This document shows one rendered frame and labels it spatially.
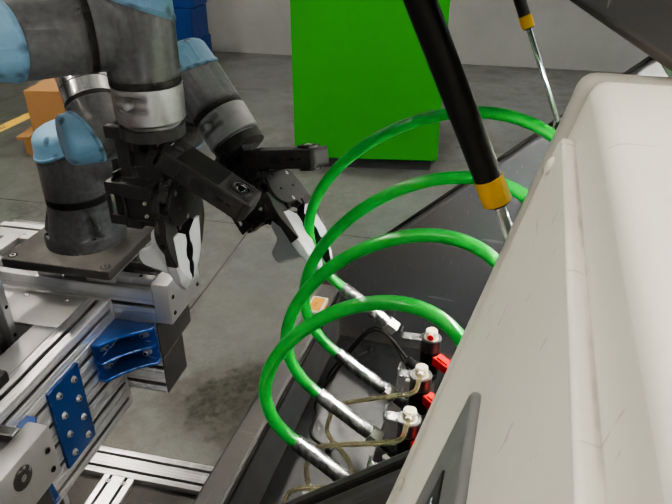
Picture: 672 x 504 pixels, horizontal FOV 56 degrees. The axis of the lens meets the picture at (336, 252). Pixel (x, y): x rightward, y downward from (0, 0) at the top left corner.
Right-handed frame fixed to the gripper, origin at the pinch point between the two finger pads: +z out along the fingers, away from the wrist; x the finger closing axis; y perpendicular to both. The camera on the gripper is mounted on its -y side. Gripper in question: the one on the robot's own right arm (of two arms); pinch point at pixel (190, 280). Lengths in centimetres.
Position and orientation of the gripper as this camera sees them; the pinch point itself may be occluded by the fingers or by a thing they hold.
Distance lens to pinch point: 80.6
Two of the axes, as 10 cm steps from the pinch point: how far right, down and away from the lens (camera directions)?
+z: 0.0, 8.7, 4.9
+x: -2.9, 4.7, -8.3
